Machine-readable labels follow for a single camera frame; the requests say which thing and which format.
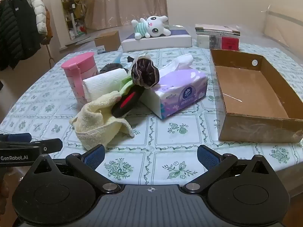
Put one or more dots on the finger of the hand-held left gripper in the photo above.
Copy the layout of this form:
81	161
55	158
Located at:
19	137
51	144

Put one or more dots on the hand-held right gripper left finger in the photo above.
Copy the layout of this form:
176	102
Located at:
94	156

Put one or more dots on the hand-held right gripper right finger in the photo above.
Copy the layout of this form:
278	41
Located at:
207	157

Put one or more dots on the pale yellow towel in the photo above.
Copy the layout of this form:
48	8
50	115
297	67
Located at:
92	123

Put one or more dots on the white paper towel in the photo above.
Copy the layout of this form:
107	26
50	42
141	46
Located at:
104	82

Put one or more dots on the light green cloth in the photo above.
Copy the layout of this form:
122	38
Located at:
125	86

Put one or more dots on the black cloth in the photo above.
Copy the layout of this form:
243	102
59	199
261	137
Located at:
110	68

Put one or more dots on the dark brown ruffled cloth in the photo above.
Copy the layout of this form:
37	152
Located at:
144	72

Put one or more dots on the floral printed tablecloth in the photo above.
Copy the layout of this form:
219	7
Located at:
165	132

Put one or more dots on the thin white stick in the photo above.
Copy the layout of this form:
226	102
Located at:
233	97

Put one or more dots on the purple tissue pack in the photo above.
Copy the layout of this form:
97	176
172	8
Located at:
180	85

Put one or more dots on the pink lidded cup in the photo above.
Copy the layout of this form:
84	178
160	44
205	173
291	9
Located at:
80	68

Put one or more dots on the metal clothes rack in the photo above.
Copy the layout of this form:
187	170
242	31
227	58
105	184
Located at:
48	52

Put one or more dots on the black puffer jacket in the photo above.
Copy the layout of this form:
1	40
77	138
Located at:
16	28

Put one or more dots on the small closed cardboard box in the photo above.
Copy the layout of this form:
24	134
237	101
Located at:
107	40

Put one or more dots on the stack of books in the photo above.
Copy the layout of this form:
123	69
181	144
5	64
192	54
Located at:
217	37

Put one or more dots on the flat white and blue box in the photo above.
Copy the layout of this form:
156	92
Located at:
161	43

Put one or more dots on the plastic covered mattress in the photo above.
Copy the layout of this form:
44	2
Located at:
251	40

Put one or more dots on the white puffer jacket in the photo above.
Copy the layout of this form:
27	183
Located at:
39	9

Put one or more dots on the small green box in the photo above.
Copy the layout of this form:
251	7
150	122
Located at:
167	26

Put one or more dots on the wooden bookshelf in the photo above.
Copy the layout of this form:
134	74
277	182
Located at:
68	4

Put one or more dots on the white bunny plush toy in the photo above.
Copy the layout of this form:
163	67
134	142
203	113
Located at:
151	27

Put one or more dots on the yellow covered standing fan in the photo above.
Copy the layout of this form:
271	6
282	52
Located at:
84	2

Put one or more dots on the plastic wrapped wooden headboard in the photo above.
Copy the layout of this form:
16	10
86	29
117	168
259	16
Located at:
284	23

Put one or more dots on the beige patterned curtain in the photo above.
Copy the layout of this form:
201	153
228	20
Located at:
127	2

